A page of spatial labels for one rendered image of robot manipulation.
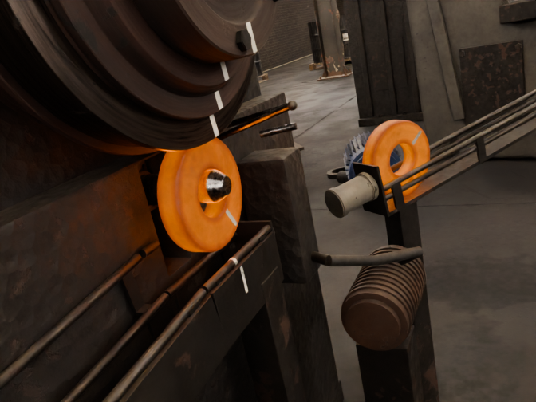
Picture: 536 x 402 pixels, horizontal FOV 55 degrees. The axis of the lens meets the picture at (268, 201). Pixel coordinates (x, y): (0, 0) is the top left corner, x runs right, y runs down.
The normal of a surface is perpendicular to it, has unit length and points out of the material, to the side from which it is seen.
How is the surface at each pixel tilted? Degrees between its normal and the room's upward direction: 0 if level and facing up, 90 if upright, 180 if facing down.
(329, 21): 90
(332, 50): 90
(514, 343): 0
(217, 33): 90
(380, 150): 90
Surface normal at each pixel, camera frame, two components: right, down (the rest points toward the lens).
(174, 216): -0.41, 0.38
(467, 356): -0.20, -0.93
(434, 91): -0.61, 0.36
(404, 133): 0.49, 0.18
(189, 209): 0.89, -0.04
